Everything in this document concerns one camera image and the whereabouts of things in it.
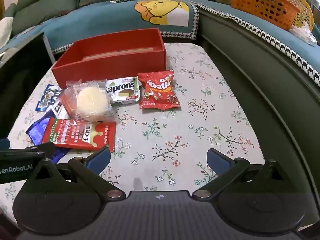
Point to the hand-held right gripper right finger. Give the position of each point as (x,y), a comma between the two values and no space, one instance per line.
(217,160)

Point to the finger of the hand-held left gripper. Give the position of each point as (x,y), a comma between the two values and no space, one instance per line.
(4,144)
(37,148)

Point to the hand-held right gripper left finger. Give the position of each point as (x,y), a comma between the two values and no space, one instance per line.
(100,158)

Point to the blue foil snack packet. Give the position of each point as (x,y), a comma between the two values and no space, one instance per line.
(37,130)

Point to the red green snack packet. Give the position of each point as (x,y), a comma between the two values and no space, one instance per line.
(75,135)

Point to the blue white cartoon packet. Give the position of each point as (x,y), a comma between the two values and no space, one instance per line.
(47,97)

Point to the clear round pastry packet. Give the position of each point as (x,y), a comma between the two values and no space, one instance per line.
(90,100)

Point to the white green wafer packet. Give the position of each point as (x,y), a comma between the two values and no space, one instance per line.
(120,88)

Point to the red gummy candy packet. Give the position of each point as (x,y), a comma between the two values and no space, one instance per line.
(157,90)

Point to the red cardboard box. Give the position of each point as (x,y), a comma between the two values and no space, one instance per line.
(112,67)

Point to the green sofa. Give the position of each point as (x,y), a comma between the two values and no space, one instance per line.
(250,62)

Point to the white cloth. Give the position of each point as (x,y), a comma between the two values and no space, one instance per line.
(5,26)

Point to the blue lion sofa cover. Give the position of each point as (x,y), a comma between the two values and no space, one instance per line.
(100,17)

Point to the blue houndstooth trim sofa cover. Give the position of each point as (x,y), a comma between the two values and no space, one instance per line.
(220,8)

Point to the crumpled white plastic wrap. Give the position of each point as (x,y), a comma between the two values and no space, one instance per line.
(302,33)

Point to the orange plastic basket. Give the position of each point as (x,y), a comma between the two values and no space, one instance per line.
(262,5)

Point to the yellow plastic basket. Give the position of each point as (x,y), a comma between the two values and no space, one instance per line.
(305,12)

